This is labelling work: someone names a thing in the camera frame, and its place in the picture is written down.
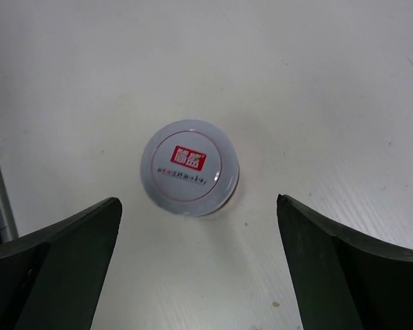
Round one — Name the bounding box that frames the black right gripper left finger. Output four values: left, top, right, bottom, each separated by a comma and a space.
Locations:
0, 197, 123, 329

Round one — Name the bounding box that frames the white-lid spice jar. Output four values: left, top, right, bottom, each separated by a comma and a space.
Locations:
140, 120, 240, 217

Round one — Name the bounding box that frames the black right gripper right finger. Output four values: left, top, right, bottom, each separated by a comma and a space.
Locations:
277, 195, 413, 329

